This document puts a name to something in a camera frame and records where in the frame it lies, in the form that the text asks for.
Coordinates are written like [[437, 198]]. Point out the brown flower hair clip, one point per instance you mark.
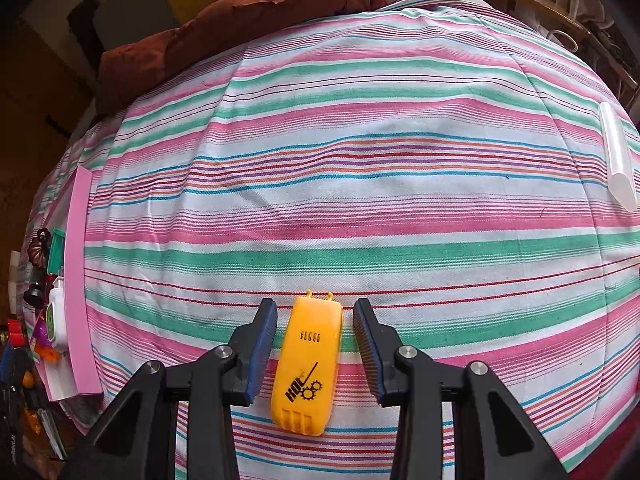
[[40, 247]]

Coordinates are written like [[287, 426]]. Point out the black plastic cylinder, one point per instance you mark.
[[36, 290]]

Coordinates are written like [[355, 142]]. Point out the white translucent plastic tube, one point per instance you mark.
[[617, 160]]

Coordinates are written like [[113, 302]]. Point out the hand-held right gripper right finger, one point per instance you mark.
[[374, 355]]

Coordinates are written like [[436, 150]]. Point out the white mug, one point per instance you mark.
[[562, 40]]

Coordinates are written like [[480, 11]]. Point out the magenta suction cup toy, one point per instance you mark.
[[41, 334]]

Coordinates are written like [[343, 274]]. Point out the brown down jacket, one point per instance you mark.
[[240, 20]]

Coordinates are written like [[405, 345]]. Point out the pink white cardboard tray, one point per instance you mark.
[[80, 285]]

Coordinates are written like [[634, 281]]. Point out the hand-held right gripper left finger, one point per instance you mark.
[[257, 355]]

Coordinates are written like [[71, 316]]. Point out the orange toy block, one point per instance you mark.
[[45, 353]]

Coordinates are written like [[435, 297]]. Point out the green T-shaped plastic part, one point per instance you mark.
[[56, 250]]

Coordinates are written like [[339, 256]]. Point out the grey yellow blue headboard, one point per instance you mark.
[[145, 5]]

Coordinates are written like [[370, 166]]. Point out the striped pink green bedsheet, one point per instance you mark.
[[350, 185]]

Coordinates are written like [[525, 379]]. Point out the yellow toy piece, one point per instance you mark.
[[305, 360]]

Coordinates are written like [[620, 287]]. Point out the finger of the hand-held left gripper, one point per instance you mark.
[[20, 375]]

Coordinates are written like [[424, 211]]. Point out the white bottle green label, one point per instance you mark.
[[57, 315]]

